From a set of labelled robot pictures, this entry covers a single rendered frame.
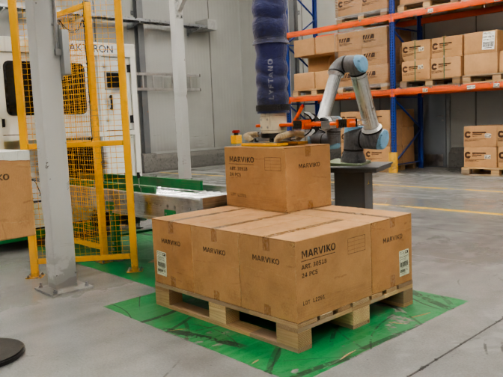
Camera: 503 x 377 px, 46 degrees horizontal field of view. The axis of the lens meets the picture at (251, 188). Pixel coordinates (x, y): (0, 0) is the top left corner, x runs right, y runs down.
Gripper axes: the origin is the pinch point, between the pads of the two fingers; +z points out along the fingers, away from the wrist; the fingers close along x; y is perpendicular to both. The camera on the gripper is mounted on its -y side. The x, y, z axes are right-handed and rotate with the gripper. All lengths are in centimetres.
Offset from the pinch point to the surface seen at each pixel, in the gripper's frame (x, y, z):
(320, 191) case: -42.9, -4.0, -8.7
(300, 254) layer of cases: -60, -63, 77
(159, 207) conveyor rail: -57, 115, 35
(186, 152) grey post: -31, 343, -164
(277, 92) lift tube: 21.0, 18.6, 4.5
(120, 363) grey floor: -108, -8, 144
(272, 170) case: -27.8, 9.2, 20.7
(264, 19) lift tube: 67, 22, 10
